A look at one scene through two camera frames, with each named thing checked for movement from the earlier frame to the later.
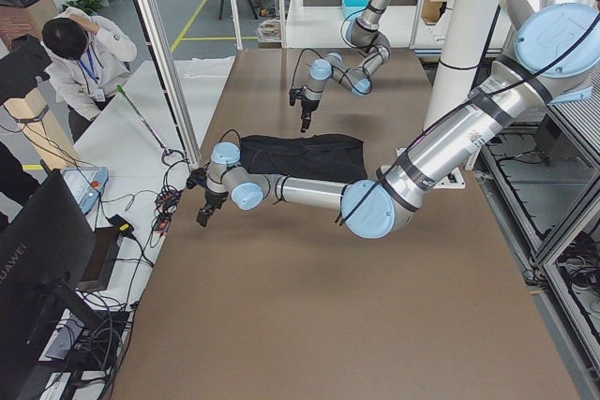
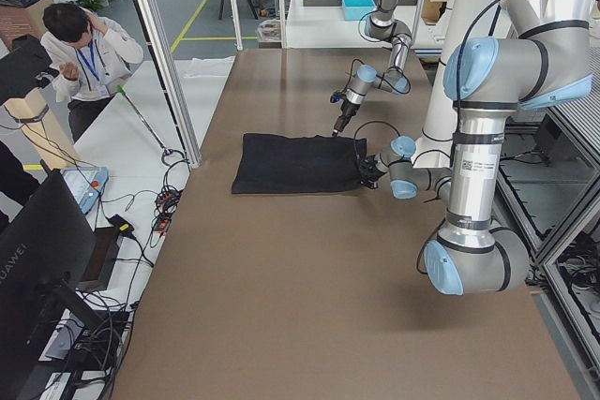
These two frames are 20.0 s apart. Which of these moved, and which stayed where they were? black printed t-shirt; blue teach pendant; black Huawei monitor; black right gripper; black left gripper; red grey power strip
Moved: black left gripper; black right gripper
Stayed: red grey power strip; blue teach pendant; black printed t-shirt; black Huawei monitor
